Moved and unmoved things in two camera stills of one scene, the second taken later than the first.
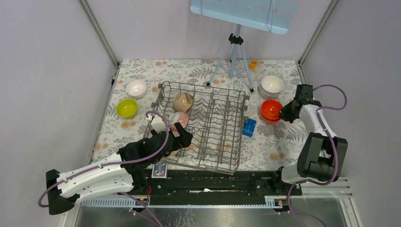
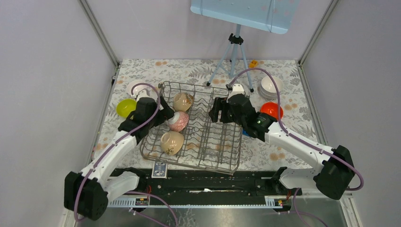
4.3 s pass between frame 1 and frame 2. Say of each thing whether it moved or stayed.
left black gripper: moved
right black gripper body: moved
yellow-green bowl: stayed
